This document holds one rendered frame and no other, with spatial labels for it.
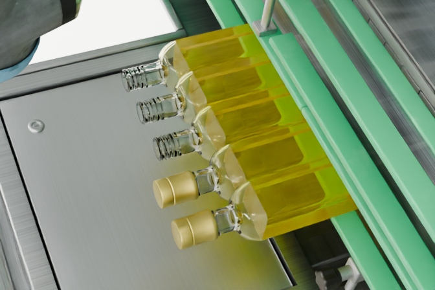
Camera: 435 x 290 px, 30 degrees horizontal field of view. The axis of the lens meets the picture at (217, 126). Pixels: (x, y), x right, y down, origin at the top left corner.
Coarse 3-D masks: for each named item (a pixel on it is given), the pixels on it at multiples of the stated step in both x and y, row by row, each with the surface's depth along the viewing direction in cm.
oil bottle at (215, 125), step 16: (240, 96) 100; (256, 96) 100; (272, 96) 100; (288, 96) 100; (208, 112) 98; (224, 112) 98; (240, 112) 98; (256, 112) 98; (272, 112) 99; (288, 112) 99; (192, 128) 98; (208, 128) 96; (224, 128) 96; (240, 128) 97; (256, 128) 97; (272, 128) 98; (208, 144) 96; (224, 144) 97; (208, 160) 99
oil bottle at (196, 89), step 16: (224, 64) 102; (240, 64) 103; (256, 64) 103; (272, 64) 103; (192, 80) 100; (208, 80) 101; (224, 80) 101; (240, 80) 101; (256, 80) 101; (272, 80) 102; (192, 96) 99; (208, 96) 99; (224, 96) 100; (192, 112) 100
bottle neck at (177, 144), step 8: (160, 136) 97; (168, 136) 97; (176, 136) 96; (184, 136) 97; (192, 136) 97; (160, 144) 96; (168, 144) 96; (176, 144) 96; (184, 144) 96; (192, 144) 97; (160, 152) 96; (168, 152) 96; (176, 152) 96; (184, 152) 97; (160, 160) 96
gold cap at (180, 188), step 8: (168, 176) 94; (176, 176) 93; (184, 176) 93; (192, 176) 93; (160, 184) 92; (168, 184) 92; (176, 184) 92; (184, 184) 93; (192, 184) 93; (160, 192) 92; (168, 192) 92; (176, 192) 92; (184, 192) 93; (192, 192) 93; (160, 200) 93; (168, 200) 92; (176, 200) 93; (184, 200) 93; (192, 200) 94
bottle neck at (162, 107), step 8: (160, 96) 100; (168, 96) 100; (176, 96) 100; (144, 104) 99; (152, 104) 99; (160, 104) 99; (168, 104) 100; (176, 104) 100; (144, 112) 98; (152, 112) 99; (160, 112) 99; (168, 112) 100; (176, 112) 100; (144, 120) 99; (152, 120) 100
